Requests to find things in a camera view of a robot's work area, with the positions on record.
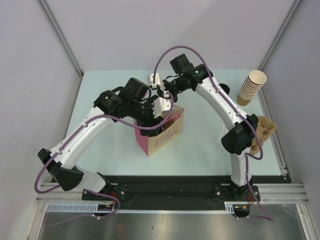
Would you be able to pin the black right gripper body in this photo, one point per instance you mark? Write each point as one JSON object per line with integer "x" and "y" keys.
{"x": 175, "y": 87}

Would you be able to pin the white slotted cable duct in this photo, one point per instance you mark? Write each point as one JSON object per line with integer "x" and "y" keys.
{"x": 101, "y": 208}

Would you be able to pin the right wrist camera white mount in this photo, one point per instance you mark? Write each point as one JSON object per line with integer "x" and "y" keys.
{"x": 155, "y": 81}

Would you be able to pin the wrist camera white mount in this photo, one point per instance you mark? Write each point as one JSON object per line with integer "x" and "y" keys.
{"x": 161, "y": 106}
{"x": 155, "y": 81}

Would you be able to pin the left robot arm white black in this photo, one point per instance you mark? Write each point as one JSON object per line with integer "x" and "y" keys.
{"x": 123, "y": 104}

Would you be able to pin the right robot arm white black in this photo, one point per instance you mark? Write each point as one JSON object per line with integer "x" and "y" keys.
{"x": 241, "y": 128}

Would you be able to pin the stack of paper cups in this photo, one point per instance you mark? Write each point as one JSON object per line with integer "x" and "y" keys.
{"x": 251, "y": 86}

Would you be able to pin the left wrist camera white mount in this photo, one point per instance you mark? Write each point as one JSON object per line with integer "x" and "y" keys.
{"x": 161, "y": 106}

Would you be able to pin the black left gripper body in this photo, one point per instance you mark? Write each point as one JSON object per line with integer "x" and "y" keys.
{"x": 144, "y": 115}

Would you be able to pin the stack of black cup lids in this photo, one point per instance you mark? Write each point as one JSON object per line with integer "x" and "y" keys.
{"x": 225, "y": 88}

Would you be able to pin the stack of brown cup carriers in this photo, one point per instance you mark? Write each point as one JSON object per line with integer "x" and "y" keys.
{"x": 265, "y": 128}

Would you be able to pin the pink and beige paper bag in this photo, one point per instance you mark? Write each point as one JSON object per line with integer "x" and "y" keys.
{"x": 164, "y": 134}

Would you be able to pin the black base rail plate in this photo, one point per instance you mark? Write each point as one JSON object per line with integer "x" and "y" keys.
{"x": 175, "y": 193}

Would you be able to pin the bundle of white wrapped straws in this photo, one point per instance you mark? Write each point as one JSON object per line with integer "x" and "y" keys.
{"x": 221, "y": 133}

